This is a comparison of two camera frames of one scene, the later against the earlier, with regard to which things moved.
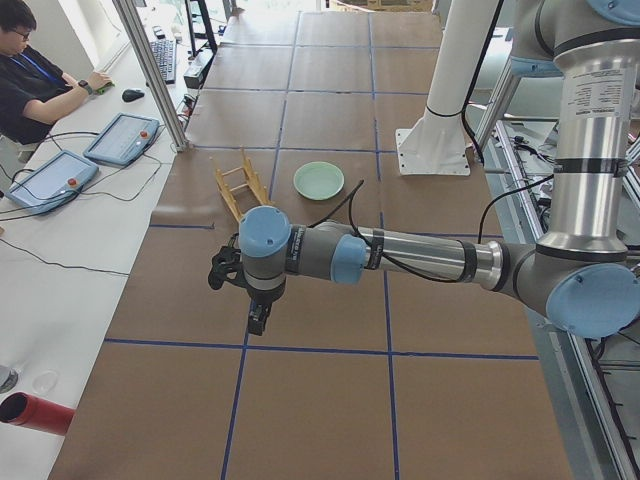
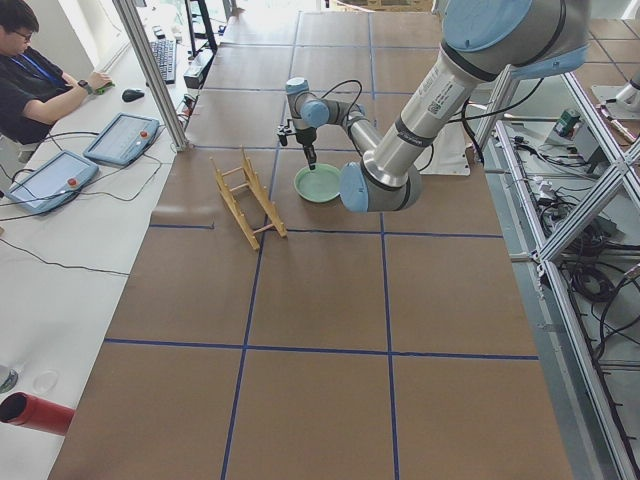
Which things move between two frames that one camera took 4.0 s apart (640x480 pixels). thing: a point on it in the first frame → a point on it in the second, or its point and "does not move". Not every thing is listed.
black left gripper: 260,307 → 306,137
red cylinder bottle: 23,409 does not move
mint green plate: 318,180 does not move
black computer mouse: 131,94 does not move
